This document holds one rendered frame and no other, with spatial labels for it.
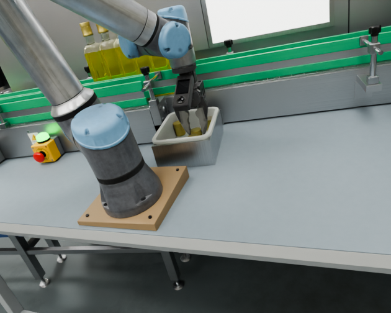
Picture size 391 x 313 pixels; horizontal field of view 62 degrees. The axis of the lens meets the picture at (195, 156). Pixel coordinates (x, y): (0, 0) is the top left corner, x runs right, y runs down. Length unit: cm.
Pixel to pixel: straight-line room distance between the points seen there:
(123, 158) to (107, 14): 28
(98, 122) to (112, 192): 16
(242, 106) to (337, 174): 44
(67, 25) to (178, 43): 80
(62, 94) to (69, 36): 70
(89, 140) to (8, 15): 29
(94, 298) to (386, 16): 166
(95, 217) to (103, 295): 95
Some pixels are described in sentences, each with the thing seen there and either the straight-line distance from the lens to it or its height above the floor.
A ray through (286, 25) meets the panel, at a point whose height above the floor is 101.
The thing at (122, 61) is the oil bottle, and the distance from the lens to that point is 120.
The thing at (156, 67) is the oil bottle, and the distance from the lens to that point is 116.
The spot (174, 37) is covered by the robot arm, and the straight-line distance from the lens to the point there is 72.
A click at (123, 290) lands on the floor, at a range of 171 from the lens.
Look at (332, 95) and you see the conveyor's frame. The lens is 112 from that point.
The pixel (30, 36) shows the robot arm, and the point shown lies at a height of 117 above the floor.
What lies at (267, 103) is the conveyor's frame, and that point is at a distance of 111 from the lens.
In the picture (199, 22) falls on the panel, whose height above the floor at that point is 107.
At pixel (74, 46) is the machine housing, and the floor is 108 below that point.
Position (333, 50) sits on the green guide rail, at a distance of 110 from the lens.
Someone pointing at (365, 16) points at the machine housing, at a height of 99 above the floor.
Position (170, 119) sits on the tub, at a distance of 107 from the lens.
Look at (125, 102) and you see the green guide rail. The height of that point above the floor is 90.
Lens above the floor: 120
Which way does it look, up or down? 27 degrees down
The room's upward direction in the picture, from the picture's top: 13 degrees counter-clockwise
